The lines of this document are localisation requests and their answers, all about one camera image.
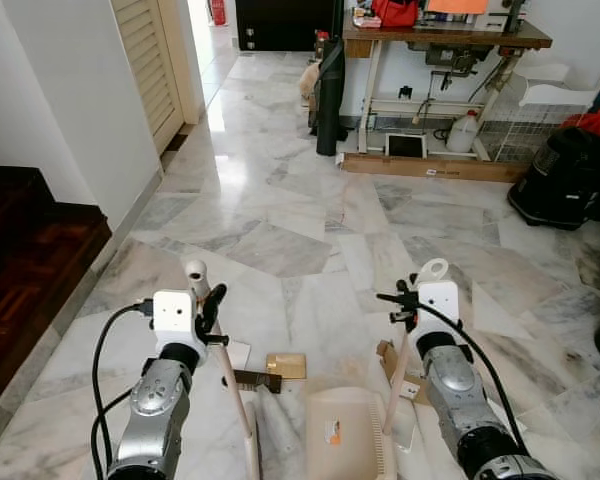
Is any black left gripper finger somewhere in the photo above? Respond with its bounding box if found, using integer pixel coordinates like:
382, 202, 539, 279
200, 284, 228, 333

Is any beige long-handled broom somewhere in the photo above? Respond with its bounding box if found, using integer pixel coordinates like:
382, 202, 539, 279
185, 258, 306, 480

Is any beige long-handled dustpan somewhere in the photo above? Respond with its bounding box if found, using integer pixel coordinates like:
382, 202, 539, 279
305, 258, 451, 480

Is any white paper scrap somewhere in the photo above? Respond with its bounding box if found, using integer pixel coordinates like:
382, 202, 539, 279
223, 341, 252, 370

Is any brown cardboard scrap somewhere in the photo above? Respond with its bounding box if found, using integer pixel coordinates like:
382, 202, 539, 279
376, 339, 426, 403

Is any brown wrapper piece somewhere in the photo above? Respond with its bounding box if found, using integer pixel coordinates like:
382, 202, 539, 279
234, 369, 284, 394

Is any gold card scrap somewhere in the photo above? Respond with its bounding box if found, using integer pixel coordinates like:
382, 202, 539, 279
266, 352, 308, 380

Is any long flat cardboard box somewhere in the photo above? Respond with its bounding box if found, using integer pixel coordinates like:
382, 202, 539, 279
340, 151, 530, 184

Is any white framed tablet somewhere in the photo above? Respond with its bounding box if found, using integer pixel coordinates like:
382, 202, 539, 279
384, 132, 427, 160

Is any white plastic jug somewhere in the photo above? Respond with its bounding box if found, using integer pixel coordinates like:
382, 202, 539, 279
445, 109, 480, 155

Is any dark wooden step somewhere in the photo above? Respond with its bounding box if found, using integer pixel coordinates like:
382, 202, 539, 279
0, 163, 113, 426

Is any black rolled mat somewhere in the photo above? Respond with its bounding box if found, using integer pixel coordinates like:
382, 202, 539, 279
315, 33, 348, 157

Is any small beige figure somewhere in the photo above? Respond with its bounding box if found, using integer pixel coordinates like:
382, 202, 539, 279
299, 60, 321, 103

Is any white plastic chair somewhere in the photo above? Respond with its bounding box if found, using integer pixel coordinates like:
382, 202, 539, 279
517, 62, 600, 109

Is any louvred wooden door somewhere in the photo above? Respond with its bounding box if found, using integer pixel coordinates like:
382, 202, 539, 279
110, 0, 188, 154

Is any red cloth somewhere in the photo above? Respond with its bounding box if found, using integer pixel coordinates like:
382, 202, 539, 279
563, 109, 600, 144

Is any wooden sewing table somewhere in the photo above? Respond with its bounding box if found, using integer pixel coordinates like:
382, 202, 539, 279
342, 14, 554, 163

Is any red bag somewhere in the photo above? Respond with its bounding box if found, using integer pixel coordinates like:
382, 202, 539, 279
371, 0, 420, 29

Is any black cabinet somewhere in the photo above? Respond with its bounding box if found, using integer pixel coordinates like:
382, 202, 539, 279
235, 0, 343, 53

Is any orange sheet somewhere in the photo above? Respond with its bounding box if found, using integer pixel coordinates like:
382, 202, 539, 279
424, 0, 490, 16

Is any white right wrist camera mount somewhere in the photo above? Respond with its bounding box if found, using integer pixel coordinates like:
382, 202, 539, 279
414, 281, 462, 338

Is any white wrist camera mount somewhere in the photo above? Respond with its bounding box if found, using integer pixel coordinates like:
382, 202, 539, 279
151, 289, 198, 347
414, 281, 462, 338

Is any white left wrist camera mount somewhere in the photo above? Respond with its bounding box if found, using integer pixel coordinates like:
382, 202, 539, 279
151, 289, 198, 347

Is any white wire rack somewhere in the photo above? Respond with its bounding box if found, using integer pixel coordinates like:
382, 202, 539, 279
483, 100, 581, 163

